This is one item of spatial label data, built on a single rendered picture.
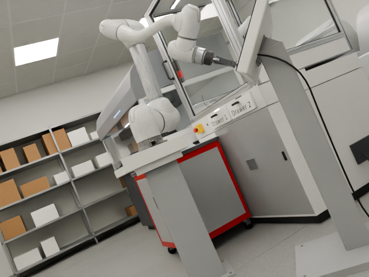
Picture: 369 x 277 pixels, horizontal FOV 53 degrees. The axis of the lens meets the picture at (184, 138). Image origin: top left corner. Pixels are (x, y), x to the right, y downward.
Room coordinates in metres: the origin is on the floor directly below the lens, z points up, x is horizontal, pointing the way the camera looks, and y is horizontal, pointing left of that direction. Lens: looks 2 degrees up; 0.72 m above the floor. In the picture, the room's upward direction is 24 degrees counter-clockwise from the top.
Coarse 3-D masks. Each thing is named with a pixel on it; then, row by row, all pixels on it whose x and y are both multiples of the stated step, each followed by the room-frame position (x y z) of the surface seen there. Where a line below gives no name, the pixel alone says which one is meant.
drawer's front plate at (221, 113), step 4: (224, 108) 2.65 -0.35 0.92; (216, 112) 2.76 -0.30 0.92; (220, 112) 2.71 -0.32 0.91; (224, 112) 2.67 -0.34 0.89; (228, 112) 2.64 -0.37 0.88; (216, 116) 2.78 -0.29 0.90; (220, 116) 2.73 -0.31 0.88; (224, 116) 2.69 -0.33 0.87; (228, 116) 2.64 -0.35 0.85; (212, 120) 2.85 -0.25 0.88; (216, 120) 2.80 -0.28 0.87; (220, 120) 2.75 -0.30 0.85; (224, 120) 2.71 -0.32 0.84; (228, 120) 2.66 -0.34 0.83; (216, 124) 2.82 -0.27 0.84; (220, 124) 2.77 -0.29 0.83; (212, 128) 2.90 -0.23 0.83
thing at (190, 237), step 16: (160, 160) 2.07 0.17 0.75; (176, 160) 2.12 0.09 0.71; (160, 176) 2.11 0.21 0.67; (176, 176) 2.12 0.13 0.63; (160, 192) 2.11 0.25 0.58; (176, 192) 2.11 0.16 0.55; (160, 208) 2.10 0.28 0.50; (176, 208) 2.11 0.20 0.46; (192, 208) 2.12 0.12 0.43; (176, 224) 2.11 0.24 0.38; (192, 224) 2.11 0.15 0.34; (176, 240) 2.10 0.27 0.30; (192, 240) 2.11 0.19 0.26; (208, 240) 2.12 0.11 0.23; (192, 256) 2.11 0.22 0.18; (208, 256) 2.12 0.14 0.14; (192, 272) 2.10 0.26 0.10; (208, 272) 2.11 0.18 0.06; (224, 272) 2.12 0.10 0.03
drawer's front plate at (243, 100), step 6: (246, 96) 2.39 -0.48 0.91; (252, 96) 2.36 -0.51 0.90; (234, 102) 2.52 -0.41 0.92; (240, 102) 2.47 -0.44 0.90; (246, 102) 2.41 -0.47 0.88; (252, 102) 2.36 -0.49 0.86; (228, 108) 2.61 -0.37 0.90; (234, 108) 2.55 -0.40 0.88; (252, 108) 2.38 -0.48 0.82; (240, 114) 2.52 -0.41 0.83
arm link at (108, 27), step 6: (102, 24) 2.22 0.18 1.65; (108, 24) 2.18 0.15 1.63; (114, 24) 2.17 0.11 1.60; (120, 24) 2.16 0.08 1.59; (126, 24) 2.24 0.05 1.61; (102, 30) 2.22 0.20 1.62; (108, 30) 2.18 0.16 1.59; (114, 30) 2.16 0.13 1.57; (108, 36) 2.22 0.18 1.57; (114, 36) 2.18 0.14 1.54
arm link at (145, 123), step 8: (144, 104) 2.19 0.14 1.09; (136, 112) 2.15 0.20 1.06; (144, 112) 2.15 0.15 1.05; (152, 112) 2.19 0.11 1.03; (128, 120) 2.19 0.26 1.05; (136, 120) 2.14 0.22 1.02; (144, 120) 2.13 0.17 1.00; (152, 120) 2.16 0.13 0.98; (160, 120) 2.22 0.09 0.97; (136, 128) 2.14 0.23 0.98; (144, 128) 2.13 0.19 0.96; (152, 128) 2.15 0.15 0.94; (160, 128) 2.21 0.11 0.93; (136, 136) 2.16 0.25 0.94; (144, 136) 2.13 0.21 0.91; (152, 136) 2.14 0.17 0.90
